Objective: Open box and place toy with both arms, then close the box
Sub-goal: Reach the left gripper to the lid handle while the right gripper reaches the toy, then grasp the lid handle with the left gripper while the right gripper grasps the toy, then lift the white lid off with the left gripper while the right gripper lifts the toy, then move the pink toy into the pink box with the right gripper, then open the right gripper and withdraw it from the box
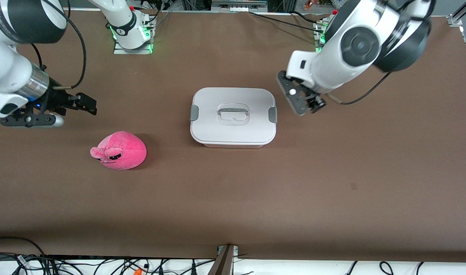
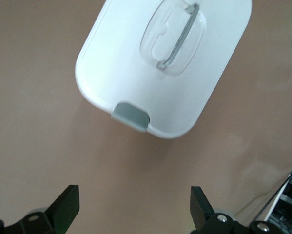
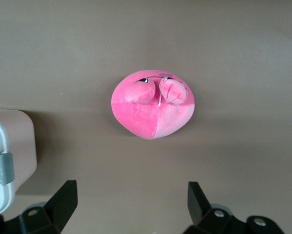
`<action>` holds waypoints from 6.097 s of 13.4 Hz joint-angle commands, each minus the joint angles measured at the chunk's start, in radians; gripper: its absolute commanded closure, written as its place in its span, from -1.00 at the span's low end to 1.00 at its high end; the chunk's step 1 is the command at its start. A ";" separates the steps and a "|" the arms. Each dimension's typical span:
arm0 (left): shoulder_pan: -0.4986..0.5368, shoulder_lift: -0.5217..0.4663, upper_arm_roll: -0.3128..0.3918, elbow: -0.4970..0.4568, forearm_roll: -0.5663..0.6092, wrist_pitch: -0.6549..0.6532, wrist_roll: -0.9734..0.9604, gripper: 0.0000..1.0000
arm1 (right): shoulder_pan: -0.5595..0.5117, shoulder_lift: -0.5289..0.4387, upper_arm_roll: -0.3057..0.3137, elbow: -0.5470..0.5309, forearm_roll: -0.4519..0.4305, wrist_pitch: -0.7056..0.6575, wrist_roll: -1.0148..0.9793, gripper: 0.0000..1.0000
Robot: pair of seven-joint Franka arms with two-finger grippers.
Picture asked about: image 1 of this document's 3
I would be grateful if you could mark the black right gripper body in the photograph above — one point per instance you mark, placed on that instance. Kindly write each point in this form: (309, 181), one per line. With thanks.
(56, 99)

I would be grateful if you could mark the pink plush toy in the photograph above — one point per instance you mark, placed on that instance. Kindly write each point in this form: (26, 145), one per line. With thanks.
(129, 152)

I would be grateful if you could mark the white box lid grey clips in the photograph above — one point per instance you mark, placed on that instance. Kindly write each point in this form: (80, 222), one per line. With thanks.
(232, 130)

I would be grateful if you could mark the pink plastic storage box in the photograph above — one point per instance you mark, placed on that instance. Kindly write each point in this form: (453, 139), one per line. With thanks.
(232, 146)

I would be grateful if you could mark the copper coloured object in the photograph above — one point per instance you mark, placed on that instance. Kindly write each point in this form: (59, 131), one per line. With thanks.
(308, 4)

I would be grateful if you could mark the white power strip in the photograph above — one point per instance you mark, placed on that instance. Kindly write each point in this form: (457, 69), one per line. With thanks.
(238, 7)

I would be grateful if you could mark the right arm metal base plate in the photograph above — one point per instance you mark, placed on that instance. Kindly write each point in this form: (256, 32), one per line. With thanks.
(131, 51)

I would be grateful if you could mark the aluminium frame profile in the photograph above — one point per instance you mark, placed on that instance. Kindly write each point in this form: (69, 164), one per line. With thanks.
(462, 11)

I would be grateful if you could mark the grey metal bracket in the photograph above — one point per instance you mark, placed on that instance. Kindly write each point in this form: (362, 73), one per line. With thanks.
(224, 263)

